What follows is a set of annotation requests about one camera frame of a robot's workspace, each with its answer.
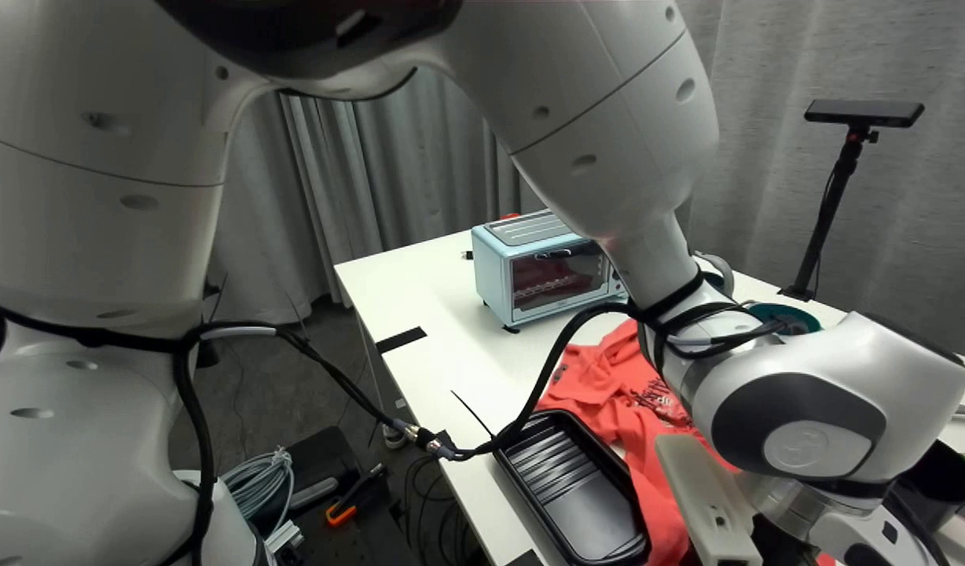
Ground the red sweatshirt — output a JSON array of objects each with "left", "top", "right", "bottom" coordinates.
[{"left": 534, "top": 319, "right": 757, "bottom": 566}]

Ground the light blue toaster oven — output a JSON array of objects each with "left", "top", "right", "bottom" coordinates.
[{"left": 469, "top": 208, "right": 627, "bottom": 333}]

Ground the long black tape strip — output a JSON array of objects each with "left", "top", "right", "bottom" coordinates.
[{"left": 375, "top": 325, "right": 430, "bottom": 357}]

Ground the small black tape piece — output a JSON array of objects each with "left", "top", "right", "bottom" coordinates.
[{"left": 426, "top": 424, "right": 462, "bottom": 463}]

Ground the black ridged grill tray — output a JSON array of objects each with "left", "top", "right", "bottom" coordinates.
[{"left": 489, "top": 410, "right": 650, "bottom": 566}]

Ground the black floor box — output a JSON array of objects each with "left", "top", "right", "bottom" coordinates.
[{"left": 278, "top": 422, "right": 375, "bottom": 516}]

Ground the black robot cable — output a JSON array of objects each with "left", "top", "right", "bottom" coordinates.
[{"left": 0, "top": 270, "right": 788, "bottom": 566}]

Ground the orange handled tool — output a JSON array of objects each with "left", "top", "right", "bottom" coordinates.
[{"left": 321, "top": 459, "right": 389, "bottom": 530}]

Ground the light blue cable bundle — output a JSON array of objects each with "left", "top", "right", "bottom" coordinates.
[{"left": 219, "top": 447, "right": 302, "bottom": 561}]

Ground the black camera tripod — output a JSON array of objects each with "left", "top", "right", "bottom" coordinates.
[{"left": 775, "top": 124, "right": 882, "bottom": 304}]

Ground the black stereo camera bar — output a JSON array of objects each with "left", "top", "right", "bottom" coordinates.
[{"left": 800, "top": 97, "right": 927, "bottom": 131}]

